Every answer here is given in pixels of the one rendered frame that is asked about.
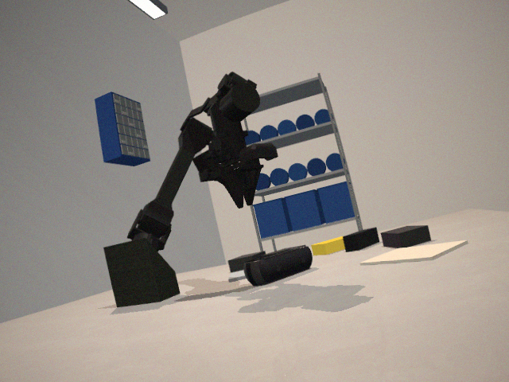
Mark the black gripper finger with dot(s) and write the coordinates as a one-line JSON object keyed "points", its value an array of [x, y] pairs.
{"points": [[248, 178], [232, 185]]}

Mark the yellow rectangular block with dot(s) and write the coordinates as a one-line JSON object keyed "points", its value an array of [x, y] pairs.
{"points": [[328, 246]]}

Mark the cream flat board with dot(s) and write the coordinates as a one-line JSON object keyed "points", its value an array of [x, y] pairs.
{"points": [[414, 254]]}

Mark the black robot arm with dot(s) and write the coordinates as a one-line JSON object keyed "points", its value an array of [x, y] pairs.
{"points": [[234, 101]]}

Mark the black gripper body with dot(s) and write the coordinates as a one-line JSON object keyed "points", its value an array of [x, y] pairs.
{"points": [[244, 155]]}

